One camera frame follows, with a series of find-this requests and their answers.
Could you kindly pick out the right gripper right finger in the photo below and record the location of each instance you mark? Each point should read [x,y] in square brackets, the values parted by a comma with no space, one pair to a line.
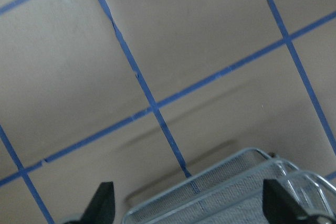
[280,207]

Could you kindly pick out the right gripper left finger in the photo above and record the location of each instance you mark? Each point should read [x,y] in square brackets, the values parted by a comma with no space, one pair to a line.
[101,208]

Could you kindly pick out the wire mesh shelf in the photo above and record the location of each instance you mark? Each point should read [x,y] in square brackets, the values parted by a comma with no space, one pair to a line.
[231,192]

